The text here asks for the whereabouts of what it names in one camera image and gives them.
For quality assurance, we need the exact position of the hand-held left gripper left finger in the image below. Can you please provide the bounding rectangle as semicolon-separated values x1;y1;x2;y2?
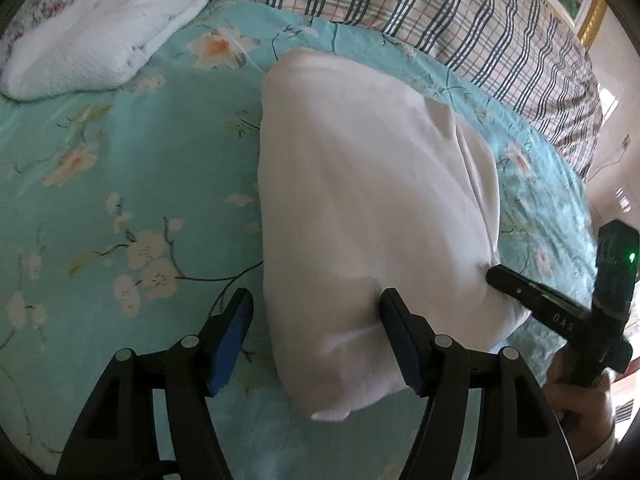
55;287;254;480

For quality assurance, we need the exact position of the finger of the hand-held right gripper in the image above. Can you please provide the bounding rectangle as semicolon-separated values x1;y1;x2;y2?
486;265;552;320

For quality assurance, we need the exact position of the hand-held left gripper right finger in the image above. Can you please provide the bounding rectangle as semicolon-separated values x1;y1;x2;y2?
378;287;581;480

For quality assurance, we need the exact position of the white pillow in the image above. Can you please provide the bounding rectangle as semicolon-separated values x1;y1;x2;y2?
257;50;533;423

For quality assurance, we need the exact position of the person's right forearm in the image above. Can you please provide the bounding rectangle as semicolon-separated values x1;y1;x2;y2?
570;425;627;480

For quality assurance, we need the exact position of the person's right hand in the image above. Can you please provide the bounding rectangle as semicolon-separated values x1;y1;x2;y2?
542;347;619;461

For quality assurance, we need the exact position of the teal floral bed sheet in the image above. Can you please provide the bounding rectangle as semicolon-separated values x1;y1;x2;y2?
0;0;601;480

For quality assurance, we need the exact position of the plaid quilt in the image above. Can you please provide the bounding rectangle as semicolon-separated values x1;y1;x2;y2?
127;0;604;179

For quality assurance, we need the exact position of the folded white towel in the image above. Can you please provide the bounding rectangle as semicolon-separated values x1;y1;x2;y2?
0;0;216;102

